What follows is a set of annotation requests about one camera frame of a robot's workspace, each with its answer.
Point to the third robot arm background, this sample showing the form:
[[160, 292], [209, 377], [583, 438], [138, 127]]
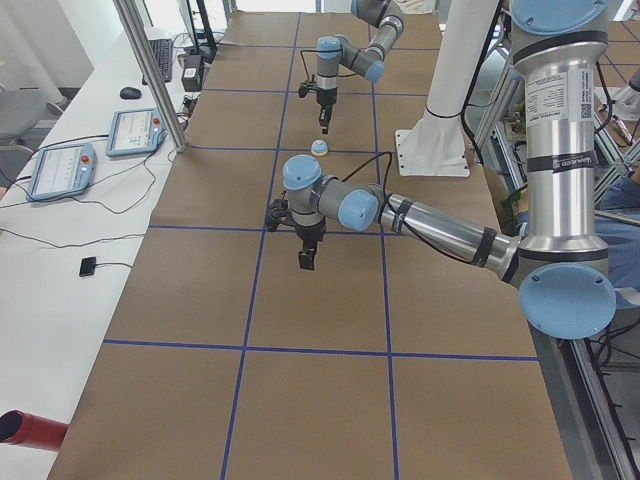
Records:
[[625, 100]]

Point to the black keyboard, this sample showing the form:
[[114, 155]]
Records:
[[162, 50]]

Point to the near blue teach pendant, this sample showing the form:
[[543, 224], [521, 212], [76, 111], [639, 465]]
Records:
[[61, 171]]

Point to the black box with label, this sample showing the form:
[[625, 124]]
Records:
[[192, 74]]

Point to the blue teach pendant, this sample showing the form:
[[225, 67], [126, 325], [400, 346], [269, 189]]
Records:
[[61, 171], [135, 132]]

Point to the blue white call bell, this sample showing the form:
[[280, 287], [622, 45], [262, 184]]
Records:
[[319, 147]]

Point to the aluminium frame post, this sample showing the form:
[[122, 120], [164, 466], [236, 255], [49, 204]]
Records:
[[133, 26]]

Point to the black computer mouse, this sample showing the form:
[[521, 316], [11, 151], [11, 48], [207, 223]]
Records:
[[130, 93]]

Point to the small black square device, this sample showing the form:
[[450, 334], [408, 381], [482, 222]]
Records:
[[87, 266]]

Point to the far blue teach pendant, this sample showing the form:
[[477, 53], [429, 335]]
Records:
[[135, 132]]

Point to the red bottle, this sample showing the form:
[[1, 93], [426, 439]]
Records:
[[32, 431]]

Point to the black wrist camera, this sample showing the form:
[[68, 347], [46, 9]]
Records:
[[305, 88], [278, 213]]

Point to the white camera pole with base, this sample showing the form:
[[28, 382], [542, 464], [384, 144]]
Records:
[[435, 146]]

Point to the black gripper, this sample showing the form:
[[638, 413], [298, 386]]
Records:
[[309, 234], [326, 96]]

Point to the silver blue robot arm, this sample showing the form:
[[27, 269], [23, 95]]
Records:
[[560, 266], [367, 62]]

